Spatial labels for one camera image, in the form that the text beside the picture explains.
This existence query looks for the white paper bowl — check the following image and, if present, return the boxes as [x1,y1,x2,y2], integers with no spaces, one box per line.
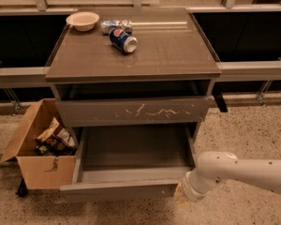
[66,11,99,32]

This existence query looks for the grey drawer cabinet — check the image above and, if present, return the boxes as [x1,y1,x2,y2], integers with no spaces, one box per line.
[44,7,222,141]

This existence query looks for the snack bags in box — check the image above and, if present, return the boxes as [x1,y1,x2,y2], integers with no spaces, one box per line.
[36,117,77,157]

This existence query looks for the open cardboard box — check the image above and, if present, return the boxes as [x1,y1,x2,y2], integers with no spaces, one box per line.
[0,98,76,189]

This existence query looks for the blue pepsi can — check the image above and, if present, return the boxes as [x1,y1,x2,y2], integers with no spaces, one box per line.
[109,28,138,53]

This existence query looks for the grey scratched upper drawer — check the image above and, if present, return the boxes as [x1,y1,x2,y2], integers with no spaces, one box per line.
[56,97,211,128]

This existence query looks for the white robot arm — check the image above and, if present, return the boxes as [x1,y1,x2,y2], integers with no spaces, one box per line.
[180,151,281,202]

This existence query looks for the grey metal railing beam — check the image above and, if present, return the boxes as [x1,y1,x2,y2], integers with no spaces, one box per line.
[0,60,281,89]

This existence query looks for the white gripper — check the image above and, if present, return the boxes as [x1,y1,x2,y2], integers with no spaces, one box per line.
[174,171,206,203]

